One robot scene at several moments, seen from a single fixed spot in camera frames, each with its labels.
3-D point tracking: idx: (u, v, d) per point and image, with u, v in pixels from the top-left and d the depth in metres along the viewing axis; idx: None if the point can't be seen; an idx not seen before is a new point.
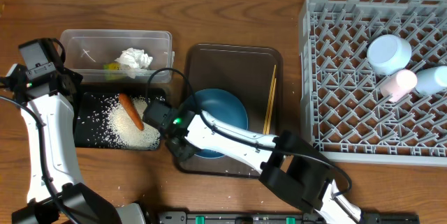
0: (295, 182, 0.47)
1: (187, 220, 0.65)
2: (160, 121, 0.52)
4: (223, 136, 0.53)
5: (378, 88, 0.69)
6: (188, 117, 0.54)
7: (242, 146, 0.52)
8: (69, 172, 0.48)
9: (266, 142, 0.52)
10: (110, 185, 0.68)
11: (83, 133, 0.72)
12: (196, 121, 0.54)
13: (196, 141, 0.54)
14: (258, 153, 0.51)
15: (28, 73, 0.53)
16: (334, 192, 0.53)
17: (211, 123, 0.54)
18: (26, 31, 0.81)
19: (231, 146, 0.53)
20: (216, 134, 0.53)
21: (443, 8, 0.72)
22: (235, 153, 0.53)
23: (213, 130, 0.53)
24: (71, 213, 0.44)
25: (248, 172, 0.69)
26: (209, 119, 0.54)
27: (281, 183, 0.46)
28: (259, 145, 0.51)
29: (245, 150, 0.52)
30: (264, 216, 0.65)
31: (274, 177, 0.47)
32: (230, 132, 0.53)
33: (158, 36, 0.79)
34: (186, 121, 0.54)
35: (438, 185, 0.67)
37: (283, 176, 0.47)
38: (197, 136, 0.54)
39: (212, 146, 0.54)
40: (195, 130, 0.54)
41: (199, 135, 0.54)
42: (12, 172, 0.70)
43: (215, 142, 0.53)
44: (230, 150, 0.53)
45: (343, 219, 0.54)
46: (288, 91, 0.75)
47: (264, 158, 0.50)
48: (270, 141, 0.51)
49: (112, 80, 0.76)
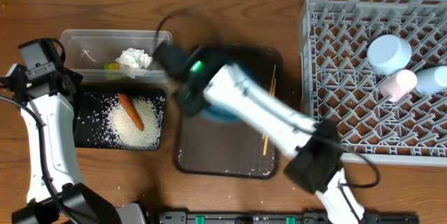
0: (319, 171, 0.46)
1: (187, 220, 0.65)
2: (172, 63, 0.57)
4: (255, 102, 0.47)
5: (378, 88, 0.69)
6: (207, 67, 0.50)
7: (277, 122, 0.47)
8: (69, 172, 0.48)
9: (305, 123, 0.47)
10: (110, 185, 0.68)
11: (83, 133, 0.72)
12: (220, 75, 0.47)
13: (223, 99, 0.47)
14: (295, 133, 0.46)
15: (28, 72, 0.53)
16: (340, 184, 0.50)
17: (245, 86, 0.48)
18: (25, 31, 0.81)
19: (264, 118, 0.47)
20: (247, 100, 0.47)
21: (443, 7, 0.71)
22: (267, 127, 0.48)
23: (245, 94, 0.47)
24: (70, 213, 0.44)
25: (248, 172, 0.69)
26: (239, 79, 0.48)
27: (309, 170, 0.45)
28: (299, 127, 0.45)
29: (281, 127, 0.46)
30: (264, 216, 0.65)
31: (307, 162, 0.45)
32: (265, 102, 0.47)
33: (158, 36, 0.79)
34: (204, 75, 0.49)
35: (438, 185, 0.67)
37: (311, 165, 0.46)
38: (224, 93, 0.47)
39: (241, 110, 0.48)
40: (223, 87, 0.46)
41: (225, 97, 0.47)
42: (12, 172, 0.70)
43: (245, 107, 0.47)
44: (260, 121, 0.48)
45: (341, 210, 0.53)
46: (288, 91, 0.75)
47: (300, 142, 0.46)
48: (310, 125, 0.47)
49: (112, 80, 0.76)
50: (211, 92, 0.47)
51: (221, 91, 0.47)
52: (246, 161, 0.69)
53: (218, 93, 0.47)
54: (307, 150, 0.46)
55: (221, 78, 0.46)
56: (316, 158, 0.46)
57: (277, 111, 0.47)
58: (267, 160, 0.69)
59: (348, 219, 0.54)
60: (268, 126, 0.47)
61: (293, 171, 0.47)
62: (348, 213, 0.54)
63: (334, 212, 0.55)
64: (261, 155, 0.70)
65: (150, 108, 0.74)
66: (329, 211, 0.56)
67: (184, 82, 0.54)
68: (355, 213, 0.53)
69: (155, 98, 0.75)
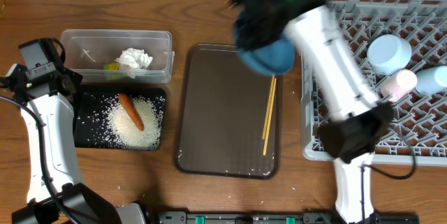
0: (355, 144, 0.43)
1: (187, 220, 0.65)
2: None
4: (332, 55, 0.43)
5: (378, 88, 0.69)
6: None
7: (343, 81, 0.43)
8: (69, 172, 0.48)
9: (369, 98, 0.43)
10: (110, 185, 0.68)
11: (83, 133, 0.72)
12: (311, 15, 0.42)
13: (303, 36, 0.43)
14: (356, 100, 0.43)
15: (28, 72, 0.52)
16: (364, 167, 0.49)
17: (332, 37, 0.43)
18: (26, 31, 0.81)
19: (333, 72, 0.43)
20: (327, 49, 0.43)
21: (444, 7, 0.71)
22: (331, 83, 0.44)
23: (327, 42, 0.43)
24: (70, 213, 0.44)
25: (248, 172, 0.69)
26: (332, 29, 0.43)
27: (350, 137, 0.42)
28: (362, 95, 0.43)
29: (344, 88, 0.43)
30: (264, 216, 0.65)
31: (350, 131, 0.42)
32: (341, 59, 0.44)
33: (158, 36, 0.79)
34: (297, 5, 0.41)
35: (438, 185, 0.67)
37: (353, 135, 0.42)
38: (308, 32, 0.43)
39: (313, 55, 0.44)
40: (312, 27, 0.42)
41: (309, 37, 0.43)
42: (12, 172, 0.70)
43: (323, 56, 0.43)
44: (327, 74, 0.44)
45: (353, 196, 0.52)
46: (288, 91, 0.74)
47: (355, 109, 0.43)
48: (373, 100, 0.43)
49: (112, 80, 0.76)
50: (296, 24, 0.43)
51: (309, 30, 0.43)
52: (246, 161, 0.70)
53: (307, 31, 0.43)
54: (356, 123, 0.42)
55: (312, 17, 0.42)
56: (364, 132, 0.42)
57: (350, 73, 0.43)
58: (267, 160, 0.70)
59: (354, 210, 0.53)
60: (332, 81, 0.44)
61: (333, 128, 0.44)
62: (356, 203, 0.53)
63: (343, 199, 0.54)
64: (261, 155, 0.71)
65: (150, 108, 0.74)
66: (340, 197, 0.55)
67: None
68: (363, 206, 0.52)
69: (155, 98, 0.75)
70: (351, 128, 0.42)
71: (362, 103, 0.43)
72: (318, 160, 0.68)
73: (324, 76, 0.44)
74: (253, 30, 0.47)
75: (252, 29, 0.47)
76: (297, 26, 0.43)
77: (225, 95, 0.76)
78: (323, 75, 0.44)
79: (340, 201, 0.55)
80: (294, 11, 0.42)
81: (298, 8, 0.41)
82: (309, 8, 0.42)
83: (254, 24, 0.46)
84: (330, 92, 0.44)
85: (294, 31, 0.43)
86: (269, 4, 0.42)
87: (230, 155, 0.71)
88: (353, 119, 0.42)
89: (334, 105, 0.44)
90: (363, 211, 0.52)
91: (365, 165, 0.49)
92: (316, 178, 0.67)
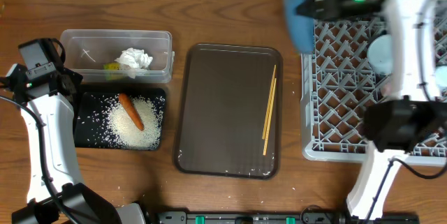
0: (397, 131, 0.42)
1: (187, 220, 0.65)
2: None
4: (415, 38, 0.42)
5: (378, 88, 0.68)
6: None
7: (413, 63, 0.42)
8: (69, 172, 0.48)
9: (431, 91, 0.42)
10: (110, 185, 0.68)
11: (83, 133, 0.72)
12: None
13: (399, 10, 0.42)
14: (418, 87, 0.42)
15: (28, 73, 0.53)
16: (392, 162, 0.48)
17: (423, 20, 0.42)
18: (26, 31, 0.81)
19: (411, 52, 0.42)
20: (415, 30, 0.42)
21: (444, 7, 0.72)
22: (404, 61, 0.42)
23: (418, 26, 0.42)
24: (70, 213, 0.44)
25: (248, 172, 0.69)
26: (426, 18, 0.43)
27: (398, 121, 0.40)
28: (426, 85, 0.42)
29: (412, 70, 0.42)
30: (264, 216, 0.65)
31: (401, 113, 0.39)
32: (424, 46, 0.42)
33: (158, 36, 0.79)
34: None
35: (438, 185, 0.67)
37: (402, 121, 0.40)
38: (407, 8, 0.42)
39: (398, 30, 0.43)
40: (413, 5, 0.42)
41: (408, 13, 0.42)
42: (12, 172, 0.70)
43: (408, 35, 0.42)
44: (403, 50, 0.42)
45: (368, 192, 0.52)
46: (288, 91, 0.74)
47: (412, 94, 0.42)
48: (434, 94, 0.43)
49: (112, 80, 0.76)
50: None
51: (406, 5, 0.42)
52: (246, 162, 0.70)
53: (401, 7, 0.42)
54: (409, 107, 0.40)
55: None
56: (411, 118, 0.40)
57: (425, 61, 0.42)
58: (267, 160, 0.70)
59: (362, 206, 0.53)
60: (408, 61, 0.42)
61: (384, 107, 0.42)
62: (368, 199, 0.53)
63: (356, 193, 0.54)
64: (261, 155, 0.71)
65: (150, 108, 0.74)
66: (354, 189, 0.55)
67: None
68: (374, 203, 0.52)
69: (155, 98, 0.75)
70: (404, 114, 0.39)
71: (423, 92, 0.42)
72: (318, 160, 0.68)
73: (401, 55, 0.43)
74: None
75: None
76: (398, 0, 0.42)
77: (225, 95, 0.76)
78: (399, 51, 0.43)
79: (351, 193, 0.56)
80: None
81: None
82: None
83: None
84: (397, 71, 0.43)
85: (393, 3, 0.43)
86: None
87: (230, 155, 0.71)
88: (407, 105, 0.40)
89: (394, 86, 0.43)
90: (371, 208, 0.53)
91: (394, 160, 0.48)
92: (316, 178, 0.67)
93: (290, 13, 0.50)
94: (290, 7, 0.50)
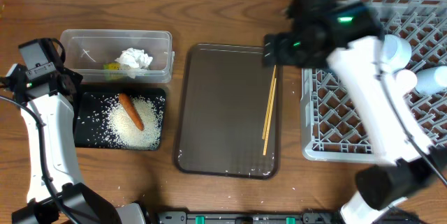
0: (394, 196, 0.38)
1: (187, 219, 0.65)
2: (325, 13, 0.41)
4: (380, 89, 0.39)
5: None
6: (357, 24, 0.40)
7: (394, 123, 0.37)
8: (69, 172, 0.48)
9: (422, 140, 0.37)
10: (110, 185, 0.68)
11: (83, 133, 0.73)
12: (360, 50, 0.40)
13: (355, 69, 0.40)
14: (406, 144, 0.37)
15: (28, 72, 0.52)
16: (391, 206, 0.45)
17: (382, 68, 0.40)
18: (26, 31, 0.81)
19: (382, 115, 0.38)
20: (377, 81, 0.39)
21: (443, 8, 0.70)
22: (378, 127, 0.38)
23: (378, 72, 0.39)
24: (71, 213, 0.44)
25: (248, 172, 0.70)
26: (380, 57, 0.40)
27: (402, 188, 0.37)
28: (411, 136, 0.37)
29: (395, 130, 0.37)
30: (264, 216, 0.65)
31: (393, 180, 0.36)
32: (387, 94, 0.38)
33: (158, 36, 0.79)
34: (348, 31, 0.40)
35: (439, 184, 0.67)
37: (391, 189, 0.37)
38: (361, 68, 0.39)
39: (355, 84, 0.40)
40: (358, 62, 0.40)
41: (383, 58, 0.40)
42: (12, 172, 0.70)
43: (367, 85, 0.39)
44: (375, 116, 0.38)
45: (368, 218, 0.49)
46: (288, 90, 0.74)
47: (405, 154, 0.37)
48: (425, 144, 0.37)
49: (112, 80, 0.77)
50: (342, 61, 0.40)
51: (353, 63, 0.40)
52: (246, 161, 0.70)
53: (366, 49, 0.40)
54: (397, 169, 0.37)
55: (360, 50, 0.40)
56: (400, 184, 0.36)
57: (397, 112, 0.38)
58: (267, 160, 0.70)
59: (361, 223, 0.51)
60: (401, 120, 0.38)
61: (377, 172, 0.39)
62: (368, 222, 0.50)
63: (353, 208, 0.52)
64: (261, 155, 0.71)
65: (150, 108, 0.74)
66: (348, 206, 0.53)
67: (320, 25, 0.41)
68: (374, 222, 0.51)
69: (155, 98, 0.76)
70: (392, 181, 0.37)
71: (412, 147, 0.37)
72: (318, 159, 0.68)
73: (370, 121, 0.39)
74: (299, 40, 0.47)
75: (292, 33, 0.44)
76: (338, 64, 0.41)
77: (226, 95, 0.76)
78: (369, 114, 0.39)
79: (348, 209, 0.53)
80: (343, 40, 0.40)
81: (351, 33, 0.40)
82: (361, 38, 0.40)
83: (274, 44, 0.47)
84: (375, 134, 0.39)
85: (340, 66, 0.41)
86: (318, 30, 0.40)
87: (230, 155, 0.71)
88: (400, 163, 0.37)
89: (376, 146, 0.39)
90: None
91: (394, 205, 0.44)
92: (316, 178, 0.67)
93: None
94: None
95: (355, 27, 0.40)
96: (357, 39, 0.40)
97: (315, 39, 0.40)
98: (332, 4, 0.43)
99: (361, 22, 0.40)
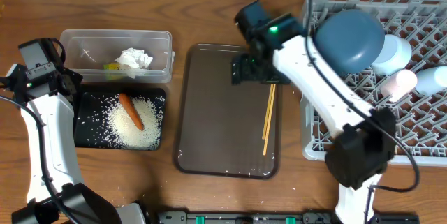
0: (362, 163, 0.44)
1: (187, 219, 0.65)
2: (253, 24, 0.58)
4: (317, 74, 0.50)
5: (378, 88, 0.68)
6: (287, 31, 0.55)
7: (333, 98, 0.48)
8: (69, 172, 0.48)
9: (362, 106, 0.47)
10: (110, 185, 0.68)
11: (83, 133, 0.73)
12: (294, 45, 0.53)
13: (290, 66, 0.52)
14: (348, 112, 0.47)
15: (28, 73, 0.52)
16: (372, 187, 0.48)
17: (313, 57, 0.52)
18: (26, 31, 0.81)
19: (323, 93, 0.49)
20: (311, 67, 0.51)
21: (443, 8, 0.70)
22: (323, 102, 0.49)
23: (311, 63, 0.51)
24: (70, 213, 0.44)
25: (248, 172, 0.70)
26: (312, 51, 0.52)
27: (357, 151, 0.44)
28: (352, 105, 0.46)
29: (334, 102, 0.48)
30: (264, 216, 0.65)
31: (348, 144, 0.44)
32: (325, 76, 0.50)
33: (158, 36, 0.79)
34: (279, 38, 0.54)
35: (439, 184, 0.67)
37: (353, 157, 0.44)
38: (290, 61, 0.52)
39: (297, 77, 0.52)
40: (292, 55, 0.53)
41: (312, 49, 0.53)
42: (12, 172, 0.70)
43: (306, 74, 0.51)
44: (319, 95, 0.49)
45: (357, 207, 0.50)
46: (288, 90, 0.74)
47: (350, 120, 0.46)
48: (367, 109, 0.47)
49: (112, 80, 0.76)
50: (281, 58, 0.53)
51: (290, 58, 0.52)
52: (246, 161, 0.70)
53: (297, 45, 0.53)
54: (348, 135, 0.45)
55: (292, 47, 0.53)
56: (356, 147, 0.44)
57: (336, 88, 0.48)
58: (267, 160, 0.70)
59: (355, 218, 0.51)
60: (340, 93, 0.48)
61: (336, 146, 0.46)
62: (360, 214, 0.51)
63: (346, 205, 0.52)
64: (261, 155, 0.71)
65: (150, 108, 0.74)
66: (339, 204, 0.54)
67: (258, 40, 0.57)
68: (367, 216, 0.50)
69: (155, 98, 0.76)
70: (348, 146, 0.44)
71: (353, 114, 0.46)
72: (318, 159, 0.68)
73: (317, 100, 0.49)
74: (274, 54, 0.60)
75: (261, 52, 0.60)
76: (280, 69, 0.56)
77: (226, 95, 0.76)
78: (316, 98, 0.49)
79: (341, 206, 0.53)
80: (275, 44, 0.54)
81: (281, 38, 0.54)
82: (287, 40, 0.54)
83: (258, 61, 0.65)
84: (325, 111, 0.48)
85: (283, 63, 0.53)
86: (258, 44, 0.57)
87: (230, 155, 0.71)
88: (350, 125, 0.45)
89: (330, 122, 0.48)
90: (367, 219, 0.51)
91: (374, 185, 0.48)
92: (316, 178, 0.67)
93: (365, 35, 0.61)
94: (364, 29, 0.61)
95: (283, 32, 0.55)
96: (290, 39, 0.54)
97: (259, 51, 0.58)
98: (270, 19, 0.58)
99: (288, 29, 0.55)
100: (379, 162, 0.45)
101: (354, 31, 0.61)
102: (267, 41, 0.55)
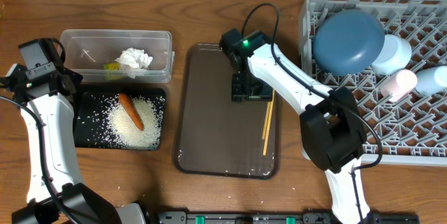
0: (330, 140, 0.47)
1: (187, 219, 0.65)
2: (232, 42, 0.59)
4: (283, 70, 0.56)
5: (378, 88, 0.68)
6: (257, 43, 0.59)
7: (296, 86, 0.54)
8: (69, 172, 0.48)
9: (321, 88, 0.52)
10: (110, 185, 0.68)
11: (83, 133, 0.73)
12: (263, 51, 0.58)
13: (259, 66, 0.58)
14: (310, 95, 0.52)
15: (28, 73, 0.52)
16: (354, 172, 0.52)
17: (278, 56, 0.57)
18: (26, 31, 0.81)
19: (287, 83, 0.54)
20: (277, 65, 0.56)
21: (443, 8, 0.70)
22: (288, 90, 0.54)
23: (276, 63, 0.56)
24: (70, 213, 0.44)
25: (248, 172, 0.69)
26: (276, 53, 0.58)
27: (321, 128, 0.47)
28: (312, 88, 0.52)
29: (297, 88, 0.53)
30: (264, 216, 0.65)
31: (311, 121, 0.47)
32: (289, 68, 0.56)
33: (158, 36, 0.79)
34: (251, 49, 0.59)
35: (439, 183, 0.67)
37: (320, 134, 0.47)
38: (260, 61, 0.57)
39: (268, 75, 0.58)
40: (260, 56, 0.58)
41: (276, 51, 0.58)
42: (11, 172, 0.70)
43: (273, 71, 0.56)
44: (285, 86, 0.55)
45: (348, 201, 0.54)
46: None
47: (312, 102, 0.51)
48: (326, 90, 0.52)
49: (112, 80, 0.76)
50: (251, 60, 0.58)
51: (260, 60, 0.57)
52: (246, 161, 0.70)
53: (264, 49, 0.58)
54: (311, 113, 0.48)
55: (262, 51, 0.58)
56: (319, 125, 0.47)
57: (298, 77, 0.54)
58: (267, 160, 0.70)
59: (351, 211, 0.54)
60: (302, 80, 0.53)
61: (302, 126, 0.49)
62: (352, 206, 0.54)
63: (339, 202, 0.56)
64: (261, 155, 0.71)
65: (150, 108, 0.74)
66: (334, 204, 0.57)
67: (235, 54, 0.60)
68: (360, 208, 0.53)
69: (155, 98, 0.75)
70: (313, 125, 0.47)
71: (315, 96, 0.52)
72: None
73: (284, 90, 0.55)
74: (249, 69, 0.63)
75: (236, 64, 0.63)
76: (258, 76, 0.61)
77: (226, 95, 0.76)
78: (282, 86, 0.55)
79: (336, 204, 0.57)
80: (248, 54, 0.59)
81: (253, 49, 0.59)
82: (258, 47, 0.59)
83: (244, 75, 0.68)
84: (292, 98, 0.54)
85: (253, 65, 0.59)
86: (235, 57, 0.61)
87: (231, 155, 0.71)
88: (311, 107, 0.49)
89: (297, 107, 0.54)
90: (361, 213, 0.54)
91: (355, 169, 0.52)
92: (316, 178, 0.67)
93: (366, 33, 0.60)
94: (365, 28, 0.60)
95: (255, 45, 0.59)
96: (260, 47, 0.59)
97: (237, 63, 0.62)
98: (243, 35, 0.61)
99: (258, 42, 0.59)
100: (348, 139, 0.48)
101: (352, 31, 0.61)
102: (242, 54, 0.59)
